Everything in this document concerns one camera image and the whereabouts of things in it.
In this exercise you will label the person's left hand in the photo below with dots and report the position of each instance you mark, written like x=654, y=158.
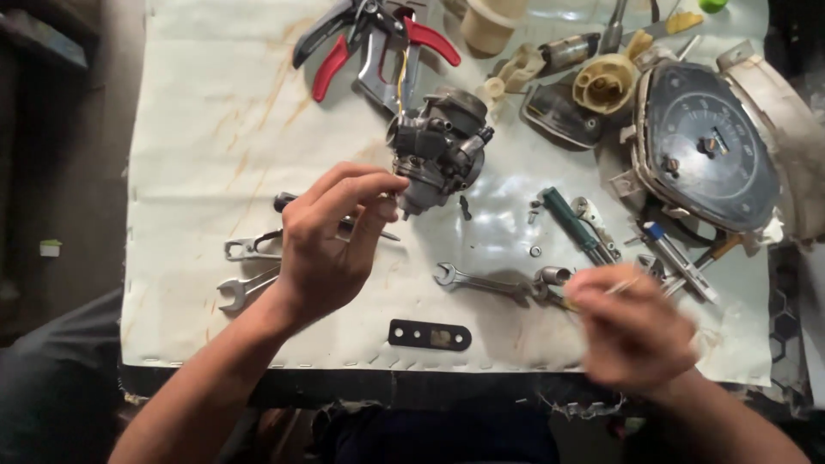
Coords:
x=322, y=251

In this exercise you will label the person's right hand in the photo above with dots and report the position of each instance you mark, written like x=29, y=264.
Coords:
x=628, y=335

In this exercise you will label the person's right fingers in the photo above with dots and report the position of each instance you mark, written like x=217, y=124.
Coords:
x=596, y=290

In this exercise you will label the thin metal screwdriver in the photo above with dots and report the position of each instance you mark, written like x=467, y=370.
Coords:
x=622, y=285

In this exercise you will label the grey metal carburetor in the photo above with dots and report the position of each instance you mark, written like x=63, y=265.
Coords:
x=441, y=145

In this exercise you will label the small metal socket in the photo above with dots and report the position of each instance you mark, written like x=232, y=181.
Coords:
x=554, y=276

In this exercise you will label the metal key plate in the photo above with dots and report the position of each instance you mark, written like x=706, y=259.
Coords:
x=593, y=219

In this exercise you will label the blue tipped metal tool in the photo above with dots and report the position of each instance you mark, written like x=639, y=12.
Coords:
x=677, y=261

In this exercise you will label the small metal bolt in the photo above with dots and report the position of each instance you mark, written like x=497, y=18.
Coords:
x=533, y=212

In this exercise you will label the combination spanner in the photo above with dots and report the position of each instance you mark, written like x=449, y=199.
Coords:
x=483, y=281

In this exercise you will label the black metal plate with holes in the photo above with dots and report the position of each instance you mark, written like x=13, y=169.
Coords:
x=429, y=335

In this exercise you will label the dark lens cover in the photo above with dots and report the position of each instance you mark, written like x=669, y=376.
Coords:
x=561, y=116

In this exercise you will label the motorcycle speedometer cluster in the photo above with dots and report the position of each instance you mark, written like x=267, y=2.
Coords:
x=706, y=142

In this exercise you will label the cream plastic round gear housing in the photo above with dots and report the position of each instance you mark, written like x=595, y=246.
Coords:
x=604, y=84

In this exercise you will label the white cloth mat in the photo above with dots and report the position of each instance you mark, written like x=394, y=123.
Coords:
x=412, y=193

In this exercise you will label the cream plastic fitting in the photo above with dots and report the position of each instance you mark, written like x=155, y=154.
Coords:
x=512, y=74

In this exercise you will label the metal cylindrical part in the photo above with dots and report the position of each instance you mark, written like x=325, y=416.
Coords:
x=570, y=50

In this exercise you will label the cream plastic cylinder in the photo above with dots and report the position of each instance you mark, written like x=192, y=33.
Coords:
x=490, y=22

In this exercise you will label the green round object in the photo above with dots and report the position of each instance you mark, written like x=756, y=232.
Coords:
x=713, y=5

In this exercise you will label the open end spanner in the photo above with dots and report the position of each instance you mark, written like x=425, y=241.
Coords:
x=242, y=290
x=251, y=245

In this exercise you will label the grey metal bracket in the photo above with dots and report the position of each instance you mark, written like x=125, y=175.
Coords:
x=387, y=71

